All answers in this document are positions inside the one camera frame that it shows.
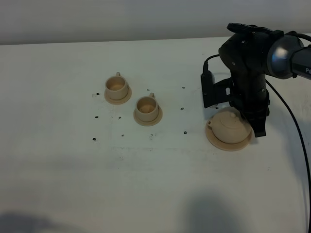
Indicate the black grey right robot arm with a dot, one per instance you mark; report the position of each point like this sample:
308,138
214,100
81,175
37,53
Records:
251,54

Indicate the beige teapot saucer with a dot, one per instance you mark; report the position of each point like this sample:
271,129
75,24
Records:
228,146

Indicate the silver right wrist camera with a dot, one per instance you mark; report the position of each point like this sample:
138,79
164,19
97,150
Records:
207,84

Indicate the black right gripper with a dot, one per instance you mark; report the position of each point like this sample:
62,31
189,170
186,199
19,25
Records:
247,92

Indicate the beige ceramic teapot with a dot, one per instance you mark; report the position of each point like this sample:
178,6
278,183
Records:
228,126

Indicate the beige far left saucer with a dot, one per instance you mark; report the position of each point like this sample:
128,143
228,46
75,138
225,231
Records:
119,101

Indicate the beige teacup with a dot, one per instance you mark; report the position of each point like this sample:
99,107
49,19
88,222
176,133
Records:
147,108
116,87

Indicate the beige near cup saucer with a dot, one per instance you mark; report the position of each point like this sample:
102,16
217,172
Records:
148,122

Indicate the beige near teacup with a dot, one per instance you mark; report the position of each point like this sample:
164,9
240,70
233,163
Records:
147,108

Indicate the beige far left teacup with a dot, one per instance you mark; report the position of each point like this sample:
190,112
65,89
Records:
116,87

